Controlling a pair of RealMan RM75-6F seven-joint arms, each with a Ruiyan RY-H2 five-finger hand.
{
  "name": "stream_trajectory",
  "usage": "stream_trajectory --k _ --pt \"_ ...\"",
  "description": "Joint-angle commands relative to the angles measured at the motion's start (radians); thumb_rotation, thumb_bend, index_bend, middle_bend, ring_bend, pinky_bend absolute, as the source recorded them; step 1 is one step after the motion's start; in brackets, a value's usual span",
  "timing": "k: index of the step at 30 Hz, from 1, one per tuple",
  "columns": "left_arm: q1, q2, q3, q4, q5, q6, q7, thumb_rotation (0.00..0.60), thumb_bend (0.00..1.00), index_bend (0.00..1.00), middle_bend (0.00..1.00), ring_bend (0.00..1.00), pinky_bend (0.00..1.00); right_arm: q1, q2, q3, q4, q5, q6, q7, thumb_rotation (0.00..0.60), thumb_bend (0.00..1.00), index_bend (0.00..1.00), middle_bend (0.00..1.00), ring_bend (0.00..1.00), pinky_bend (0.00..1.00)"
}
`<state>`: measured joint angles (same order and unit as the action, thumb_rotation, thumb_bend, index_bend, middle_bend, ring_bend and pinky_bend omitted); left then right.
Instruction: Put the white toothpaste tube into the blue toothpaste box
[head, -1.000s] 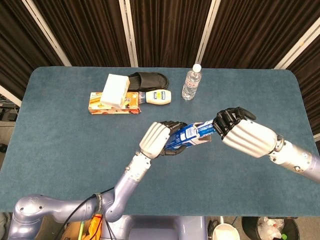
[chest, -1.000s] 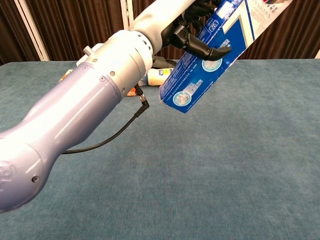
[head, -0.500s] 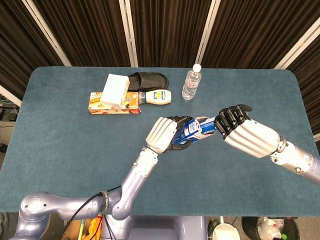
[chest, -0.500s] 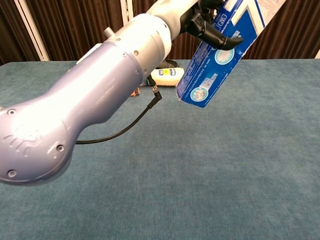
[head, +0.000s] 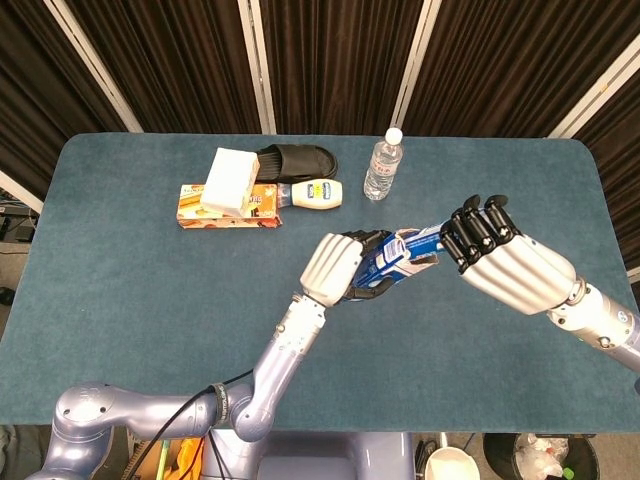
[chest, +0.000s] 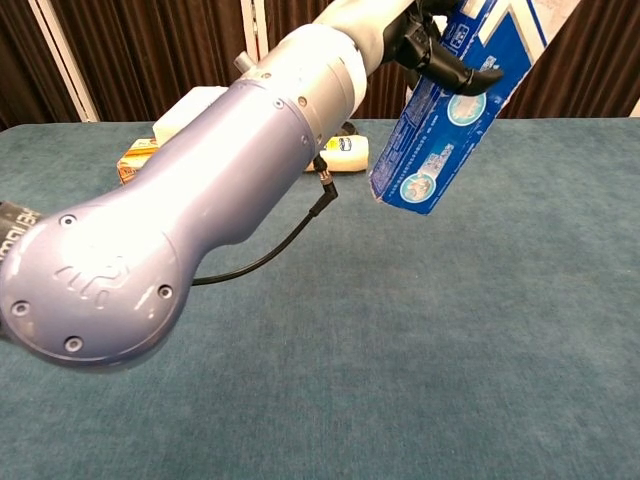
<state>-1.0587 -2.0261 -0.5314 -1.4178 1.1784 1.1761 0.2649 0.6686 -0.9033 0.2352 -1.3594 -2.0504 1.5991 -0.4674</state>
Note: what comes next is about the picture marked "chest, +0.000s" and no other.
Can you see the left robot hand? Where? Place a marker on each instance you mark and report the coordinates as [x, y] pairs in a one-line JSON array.
[[370, 30]]

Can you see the blue toothpaste carton box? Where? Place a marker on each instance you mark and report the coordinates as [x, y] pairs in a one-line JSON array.
[[440, 165]]

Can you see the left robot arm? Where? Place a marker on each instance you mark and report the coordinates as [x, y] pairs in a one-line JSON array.
[[175, 200]]

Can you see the orange snack carton box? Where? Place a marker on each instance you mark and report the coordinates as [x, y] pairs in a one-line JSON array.
[[132, 162]]

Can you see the cream bottle with blue cap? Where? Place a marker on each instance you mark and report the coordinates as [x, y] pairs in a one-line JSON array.
[[350, 160]]

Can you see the white tissue pack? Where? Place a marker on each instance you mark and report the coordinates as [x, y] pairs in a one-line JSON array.
[[175, 120]]

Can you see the dark brown curtain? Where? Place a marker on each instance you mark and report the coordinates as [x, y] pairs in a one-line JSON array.
[[150, 50]]

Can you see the wide white frame post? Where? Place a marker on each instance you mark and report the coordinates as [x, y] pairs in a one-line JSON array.
[[252, 25]]

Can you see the white frame post at edge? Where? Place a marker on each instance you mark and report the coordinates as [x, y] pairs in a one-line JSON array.
[[636, 107]]

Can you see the slanted white frame post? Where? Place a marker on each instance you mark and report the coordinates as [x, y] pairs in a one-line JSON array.
[[60, 55]]

